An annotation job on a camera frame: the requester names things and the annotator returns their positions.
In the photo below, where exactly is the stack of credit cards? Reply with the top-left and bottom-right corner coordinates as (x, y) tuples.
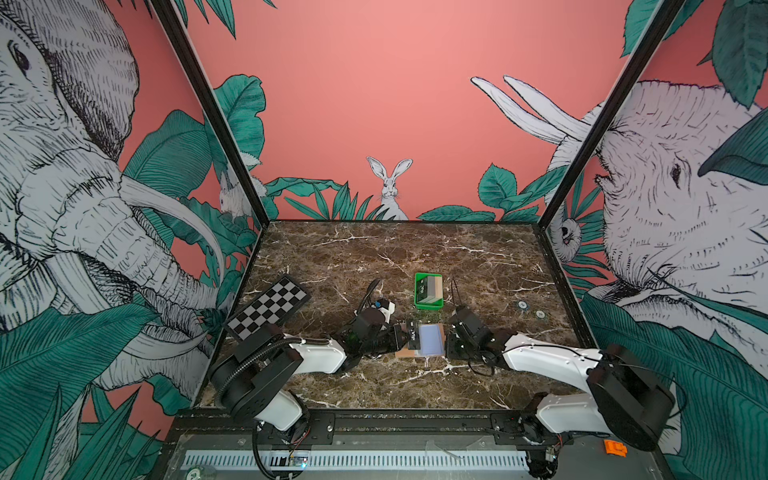
(419, 275), (443, 304)

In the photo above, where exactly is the checkerboard calibration plate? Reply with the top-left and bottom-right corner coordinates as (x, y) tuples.
(224, 274), (311, 342)

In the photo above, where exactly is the green plastic tray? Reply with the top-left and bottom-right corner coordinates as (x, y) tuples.
(413, 273), (444, 310)

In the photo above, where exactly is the tan leather card holder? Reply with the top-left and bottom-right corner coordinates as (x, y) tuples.
(395, 323), (446, 358)

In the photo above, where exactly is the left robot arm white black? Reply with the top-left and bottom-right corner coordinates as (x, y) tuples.
(209, 300), (410, 443)

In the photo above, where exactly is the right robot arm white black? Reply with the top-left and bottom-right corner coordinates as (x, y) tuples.
(448, 305), (677, 451)

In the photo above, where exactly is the white slotted cable duct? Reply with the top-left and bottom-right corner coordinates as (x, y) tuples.
(180, 450), (528, 472)

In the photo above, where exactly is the small green circuit board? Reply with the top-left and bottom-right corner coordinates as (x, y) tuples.
(287, 456), (309, 469)

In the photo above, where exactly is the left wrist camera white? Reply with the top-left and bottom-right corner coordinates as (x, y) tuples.
(373, 298), (396, 324)

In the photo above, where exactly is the black mounting rail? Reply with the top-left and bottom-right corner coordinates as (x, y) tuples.
(162, 404), (636, 454)

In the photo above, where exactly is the orange connector block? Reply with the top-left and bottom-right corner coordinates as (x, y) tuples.
(603, 439), (628, 458)

